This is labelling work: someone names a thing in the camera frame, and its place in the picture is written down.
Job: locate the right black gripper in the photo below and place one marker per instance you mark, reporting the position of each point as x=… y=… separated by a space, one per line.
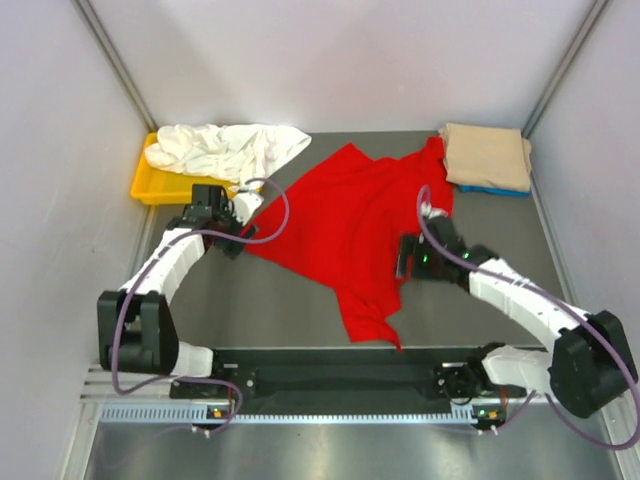
x=411 y=244

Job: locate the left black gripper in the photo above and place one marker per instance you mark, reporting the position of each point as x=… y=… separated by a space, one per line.
x=227 y=209

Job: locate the red t-shirt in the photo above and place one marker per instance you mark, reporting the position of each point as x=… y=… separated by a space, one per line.
x=340 y=225

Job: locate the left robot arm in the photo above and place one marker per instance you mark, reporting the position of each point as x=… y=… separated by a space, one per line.
x=135 y=323

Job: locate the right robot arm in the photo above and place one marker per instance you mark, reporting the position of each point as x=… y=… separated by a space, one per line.
x=585 y=362

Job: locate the white t-shirt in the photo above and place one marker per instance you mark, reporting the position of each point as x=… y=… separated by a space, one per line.
x=232 y=153

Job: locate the yellow plastic bin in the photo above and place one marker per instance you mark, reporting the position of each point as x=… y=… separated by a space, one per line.
x=154 y=187

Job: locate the folded blue t-shirt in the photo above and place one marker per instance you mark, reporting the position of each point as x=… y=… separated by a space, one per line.
x=493 y=191

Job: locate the folded beige t-shirt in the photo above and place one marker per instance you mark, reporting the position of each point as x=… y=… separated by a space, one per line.
x=487 y=157

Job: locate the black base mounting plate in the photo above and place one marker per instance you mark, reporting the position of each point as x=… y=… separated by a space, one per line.
x=355 y=380

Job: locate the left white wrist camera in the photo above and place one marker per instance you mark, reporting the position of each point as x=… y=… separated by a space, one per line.
x=245 y=203

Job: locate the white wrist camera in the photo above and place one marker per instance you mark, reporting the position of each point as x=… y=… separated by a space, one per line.
x=245 y=203
x=428 y=211

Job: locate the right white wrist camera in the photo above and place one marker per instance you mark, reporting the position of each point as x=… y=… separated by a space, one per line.
x=428 y=211

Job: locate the slotted grey cable duct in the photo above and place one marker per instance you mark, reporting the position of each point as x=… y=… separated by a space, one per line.
x=203 y=414

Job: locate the aluminium frame rail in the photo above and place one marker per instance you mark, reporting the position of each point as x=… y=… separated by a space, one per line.
x=532 y=441

